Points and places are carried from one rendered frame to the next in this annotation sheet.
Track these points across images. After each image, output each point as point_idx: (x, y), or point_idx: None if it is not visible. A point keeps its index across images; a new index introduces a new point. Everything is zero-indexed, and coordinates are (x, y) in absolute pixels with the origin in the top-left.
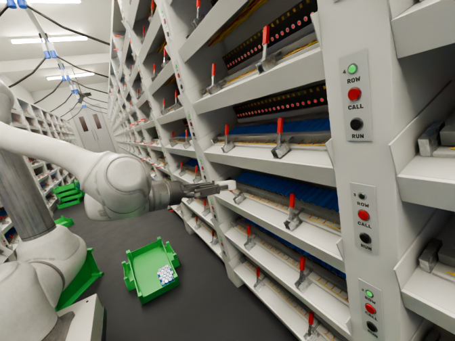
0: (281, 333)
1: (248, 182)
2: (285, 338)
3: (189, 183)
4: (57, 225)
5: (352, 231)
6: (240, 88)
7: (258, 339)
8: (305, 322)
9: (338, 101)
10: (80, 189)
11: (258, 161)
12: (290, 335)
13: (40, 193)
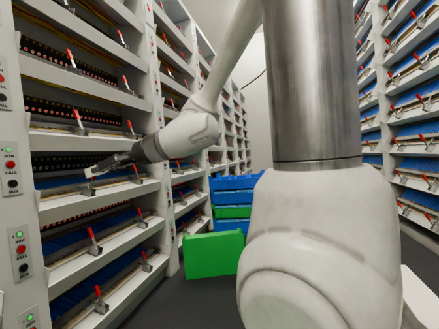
0: (132, 319)
1: (59, 185)
2: (136, 314)
3: (111, 156)
4: (271, 170)
5: (162, 164)
6: (119, 93)
7: (146, 328)
8: (137, 273)
9: (157, 120)
10: (218, 110)
11: (127, 141)
12: (132, 314)
13: (266, 64)
